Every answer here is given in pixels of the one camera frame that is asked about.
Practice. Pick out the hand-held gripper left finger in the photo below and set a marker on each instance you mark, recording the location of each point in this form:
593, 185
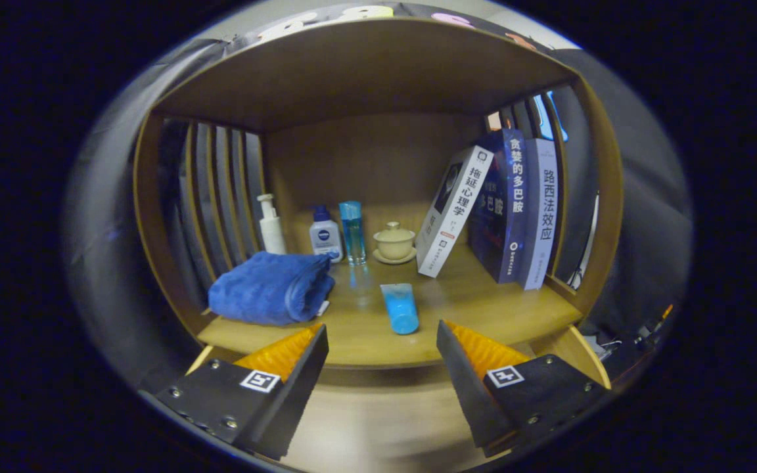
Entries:
290, 401

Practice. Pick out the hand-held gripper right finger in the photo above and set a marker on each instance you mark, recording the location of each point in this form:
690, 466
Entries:
467, 394

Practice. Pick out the blue white tube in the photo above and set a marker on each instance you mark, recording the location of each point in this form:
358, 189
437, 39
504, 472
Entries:
399, 309

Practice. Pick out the wooden countertop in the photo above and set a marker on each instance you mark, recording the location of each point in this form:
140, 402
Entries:
365, 328

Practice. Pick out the wooden cabinet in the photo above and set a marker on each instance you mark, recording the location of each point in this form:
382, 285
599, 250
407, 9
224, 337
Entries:
365, 72

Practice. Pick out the blue folded towel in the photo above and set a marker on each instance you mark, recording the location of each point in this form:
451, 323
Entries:
267, 289

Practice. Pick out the white bottle blue cap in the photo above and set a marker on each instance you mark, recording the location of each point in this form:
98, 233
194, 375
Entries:
326, 240

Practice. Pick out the beige lidded teacup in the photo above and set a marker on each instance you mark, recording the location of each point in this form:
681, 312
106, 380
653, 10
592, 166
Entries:
394, 244

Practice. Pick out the white pump bottle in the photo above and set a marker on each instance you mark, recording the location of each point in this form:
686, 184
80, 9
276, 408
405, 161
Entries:
272, 233

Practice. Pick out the white book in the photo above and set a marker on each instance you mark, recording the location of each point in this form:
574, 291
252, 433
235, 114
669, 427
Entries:
451, 217

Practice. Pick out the blue glass bottle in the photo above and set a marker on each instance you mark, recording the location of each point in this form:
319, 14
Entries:
353, 233

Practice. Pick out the dark blue book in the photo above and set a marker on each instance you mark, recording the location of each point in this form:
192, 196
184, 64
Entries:
503, 217

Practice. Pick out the light purple book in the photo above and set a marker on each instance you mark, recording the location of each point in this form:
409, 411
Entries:
543, 217

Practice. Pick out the black equipment with orange part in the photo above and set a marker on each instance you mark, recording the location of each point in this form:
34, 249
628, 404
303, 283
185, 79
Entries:
654, 322

